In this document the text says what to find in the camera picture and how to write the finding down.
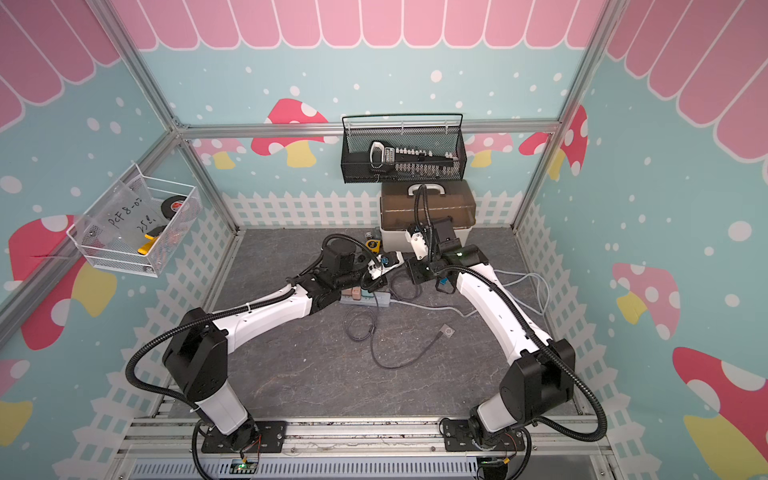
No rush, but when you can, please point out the grey USB cable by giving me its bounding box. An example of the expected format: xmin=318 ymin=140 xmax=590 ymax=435
xmin=383 ymin=273 xmax=439 ymax=305
xmin=343 ymin=299 xmax=448 ymax=371

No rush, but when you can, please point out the silver mp3 player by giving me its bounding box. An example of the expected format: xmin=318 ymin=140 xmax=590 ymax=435
xmin=440 ymin=324 xmax=455 ymax=338

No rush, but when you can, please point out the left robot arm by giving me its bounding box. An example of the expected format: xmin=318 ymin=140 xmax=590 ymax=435
xmin=125 ymin=233 xmax=404 ymax=450

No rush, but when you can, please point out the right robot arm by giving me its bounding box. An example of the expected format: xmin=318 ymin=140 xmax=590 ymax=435
xmin=408 ymin=184 xmax=608 ymax=448

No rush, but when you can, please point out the white power strip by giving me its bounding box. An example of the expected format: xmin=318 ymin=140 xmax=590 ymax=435
xmin=340 ymin=291 xmax=391 ymax=308

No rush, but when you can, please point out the white toolbox brown lid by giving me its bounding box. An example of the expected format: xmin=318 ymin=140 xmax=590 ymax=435
xmin=380 ymin=180 xmax=476 ymax=253

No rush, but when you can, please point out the socket bit set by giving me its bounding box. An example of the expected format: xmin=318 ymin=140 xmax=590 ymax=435
xmin=368 ymin=141 xmax=462 ymax=179

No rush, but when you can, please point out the black electrical tape roll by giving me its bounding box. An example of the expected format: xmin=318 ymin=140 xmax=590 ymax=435
xmin=161 ymin=195 xmax=187 ymax=220

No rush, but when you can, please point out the yellow tool in bin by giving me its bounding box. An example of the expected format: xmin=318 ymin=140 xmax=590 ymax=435
xmin=138 ymin=234 xmax=158 ymax=255

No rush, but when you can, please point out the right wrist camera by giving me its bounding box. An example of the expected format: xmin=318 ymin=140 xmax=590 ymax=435
xmin=406 ymin=225 xmax=430 ymax=260

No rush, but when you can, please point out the black wire mesh basket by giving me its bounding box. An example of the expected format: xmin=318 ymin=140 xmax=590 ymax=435
xmin=341 ymin=113 xmax=467 ymax=183

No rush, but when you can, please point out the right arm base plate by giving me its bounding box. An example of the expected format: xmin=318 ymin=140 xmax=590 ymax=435
xmin=438 ymin=417 xmax=525 ymax=453

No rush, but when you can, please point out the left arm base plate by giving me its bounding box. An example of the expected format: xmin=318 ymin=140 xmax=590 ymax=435
xmin=202 ymin=419 xmax=288 ymax=454

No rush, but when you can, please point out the clear plastic wall bin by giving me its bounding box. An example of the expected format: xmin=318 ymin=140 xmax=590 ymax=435
xmin=66 ymin=164 xmax=202 ymax=278

